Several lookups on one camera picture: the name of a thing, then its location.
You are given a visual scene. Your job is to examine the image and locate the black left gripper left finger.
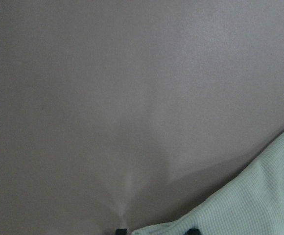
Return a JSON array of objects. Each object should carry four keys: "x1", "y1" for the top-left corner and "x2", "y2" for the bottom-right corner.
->
[{"x1": 115, "y1": 228, "x2": 128, "y2": 235}]

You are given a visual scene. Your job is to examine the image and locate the olive green long-sleeve shirt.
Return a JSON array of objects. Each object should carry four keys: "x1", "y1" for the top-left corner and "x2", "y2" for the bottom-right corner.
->
[{"x1": 135, "y1": 132, "x2": 284, "y2": 235}]

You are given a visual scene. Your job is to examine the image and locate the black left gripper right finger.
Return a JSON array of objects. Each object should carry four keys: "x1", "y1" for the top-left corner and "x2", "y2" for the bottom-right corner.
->
[{"x1": 185, "y1": 228, "x2": 201, "y2": 235}]

